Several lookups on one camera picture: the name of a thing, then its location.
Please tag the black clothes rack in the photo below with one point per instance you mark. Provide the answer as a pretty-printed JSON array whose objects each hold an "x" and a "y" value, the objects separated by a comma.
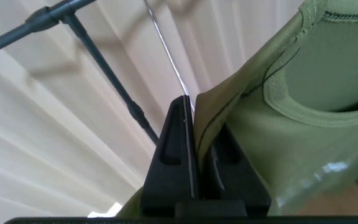
[{"x": 103, "y": 65}]

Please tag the green long-sleeved shirt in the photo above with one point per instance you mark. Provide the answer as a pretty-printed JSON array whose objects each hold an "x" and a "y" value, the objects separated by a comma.
[{"x": 291, "y": 140}]

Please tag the beige curtain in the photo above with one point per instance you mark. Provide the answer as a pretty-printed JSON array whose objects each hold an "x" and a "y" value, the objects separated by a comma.
[{"x": 42, "y": 124}]

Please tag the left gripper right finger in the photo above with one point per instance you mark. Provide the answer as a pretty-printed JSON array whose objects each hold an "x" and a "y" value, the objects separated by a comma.
[{"x": 235, "y": 183}]

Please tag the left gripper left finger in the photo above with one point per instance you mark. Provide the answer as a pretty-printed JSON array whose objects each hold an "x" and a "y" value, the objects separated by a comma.
[{"x": 166, "y": 177}]

